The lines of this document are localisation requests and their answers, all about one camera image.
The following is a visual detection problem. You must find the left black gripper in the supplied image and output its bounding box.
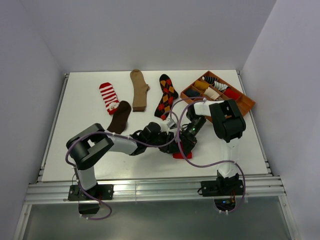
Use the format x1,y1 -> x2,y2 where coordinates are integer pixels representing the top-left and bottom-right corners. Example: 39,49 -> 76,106
146,130 -> 181,154

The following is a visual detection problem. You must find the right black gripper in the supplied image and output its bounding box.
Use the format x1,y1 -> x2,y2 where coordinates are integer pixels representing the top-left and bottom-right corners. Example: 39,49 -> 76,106
177,116 -> 207,157

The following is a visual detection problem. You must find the red patterned sock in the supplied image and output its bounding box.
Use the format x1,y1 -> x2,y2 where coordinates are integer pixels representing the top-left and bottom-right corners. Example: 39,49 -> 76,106
172,152 -> 193,160

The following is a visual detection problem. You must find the navy blue sock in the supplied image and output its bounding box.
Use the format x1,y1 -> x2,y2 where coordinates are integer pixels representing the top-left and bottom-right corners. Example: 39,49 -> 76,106
184,88 -> 201,98

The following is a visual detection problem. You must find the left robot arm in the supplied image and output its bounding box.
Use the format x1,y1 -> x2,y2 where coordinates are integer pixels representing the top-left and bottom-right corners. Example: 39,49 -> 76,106
66,119 -> 177,200

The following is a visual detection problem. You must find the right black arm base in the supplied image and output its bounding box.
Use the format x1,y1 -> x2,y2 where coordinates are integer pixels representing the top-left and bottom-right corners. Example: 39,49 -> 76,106
197,173 -> 245,214

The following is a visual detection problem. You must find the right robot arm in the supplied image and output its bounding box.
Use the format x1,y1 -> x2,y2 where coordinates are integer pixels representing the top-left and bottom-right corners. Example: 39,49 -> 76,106
178,99 -> 246,195

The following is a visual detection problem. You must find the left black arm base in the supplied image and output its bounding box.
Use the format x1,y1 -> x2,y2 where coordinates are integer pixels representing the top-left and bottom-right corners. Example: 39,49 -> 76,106
67,183 -> 114,215

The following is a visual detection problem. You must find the black argyle sock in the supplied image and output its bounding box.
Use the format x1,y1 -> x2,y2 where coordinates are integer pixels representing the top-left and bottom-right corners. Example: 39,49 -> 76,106
154,74 -> 179,120

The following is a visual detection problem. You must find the brown striped-cuff sock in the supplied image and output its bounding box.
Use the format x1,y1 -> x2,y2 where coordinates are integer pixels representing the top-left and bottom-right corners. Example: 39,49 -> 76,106
107,101 -> 132,134

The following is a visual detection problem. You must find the cream rolled sock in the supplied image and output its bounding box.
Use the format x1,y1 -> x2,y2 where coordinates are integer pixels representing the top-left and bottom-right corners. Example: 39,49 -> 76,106
204,87 -> 220,101

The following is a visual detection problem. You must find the tan sock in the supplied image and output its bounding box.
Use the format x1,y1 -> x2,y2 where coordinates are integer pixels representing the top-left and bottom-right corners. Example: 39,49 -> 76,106
130,69 -> 150,112

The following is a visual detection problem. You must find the mustard rolled sock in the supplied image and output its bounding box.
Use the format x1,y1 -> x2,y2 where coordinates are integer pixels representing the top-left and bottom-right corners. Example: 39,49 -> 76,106
193,80 -> 210,92

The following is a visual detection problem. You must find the orange compartment tray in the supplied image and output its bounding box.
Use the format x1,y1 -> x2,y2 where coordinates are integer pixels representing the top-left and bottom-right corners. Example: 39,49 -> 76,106
180,70 -> 256,116

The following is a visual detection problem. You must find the white grey striped rolled sock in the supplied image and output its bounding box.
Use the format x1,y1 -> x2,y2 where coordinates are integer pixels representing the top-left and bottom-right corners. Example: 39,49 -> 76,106
213,81 -> 229,93

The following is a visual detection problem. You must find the red rolled sock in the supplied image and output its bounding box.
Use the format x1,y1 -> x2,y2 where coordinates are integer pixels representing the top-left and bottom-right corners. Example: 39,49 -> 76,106
223,88 -> 241,101

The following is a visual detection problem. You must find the black white striped rolled sock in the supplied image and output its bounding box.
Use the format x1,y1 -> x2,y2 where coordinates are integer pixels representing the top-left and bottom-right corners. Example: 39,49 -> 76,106
201,76 -> 218,85

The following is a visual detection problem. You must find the red white striped sock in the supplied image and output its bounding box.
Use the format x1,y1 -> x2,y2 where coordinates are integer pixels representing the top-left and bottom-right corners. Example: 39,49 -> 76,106
99,82 -> 120,115

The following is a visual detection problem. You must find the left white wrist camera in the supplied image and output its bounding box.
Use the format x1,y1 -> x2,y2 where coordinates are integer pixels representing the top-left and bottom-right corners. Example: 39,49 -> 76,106
159,118 -> 177,132

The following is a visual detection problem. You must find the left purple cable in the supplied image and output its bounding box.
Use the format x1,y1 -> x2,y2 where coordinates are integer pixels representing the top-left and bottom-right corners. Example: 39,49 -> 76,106
65,111 -> 180,221

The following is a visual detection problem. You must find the purple cable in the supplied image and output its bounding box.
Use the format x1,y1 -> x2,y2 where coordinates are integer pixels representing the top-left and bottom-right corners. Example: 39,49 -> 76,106
168,97 -> 247,214
65,111 -> 180,221

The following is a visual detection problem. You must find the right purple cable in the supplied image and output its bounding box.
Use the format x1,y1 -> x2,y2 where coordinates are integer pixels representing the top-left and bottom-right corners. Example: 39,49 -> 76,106
168,97 -> 247,214

